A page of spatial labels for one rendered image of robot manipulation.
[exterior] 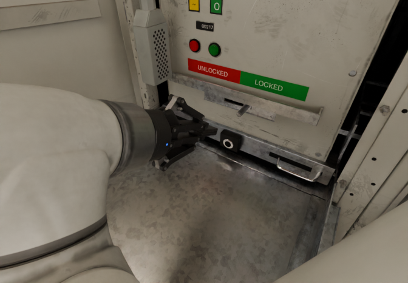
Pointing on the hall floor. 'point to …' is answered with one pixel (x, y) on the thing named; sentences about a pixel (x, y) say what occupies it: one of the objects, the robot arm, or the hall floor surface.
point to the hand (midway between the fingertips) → (204, 130)
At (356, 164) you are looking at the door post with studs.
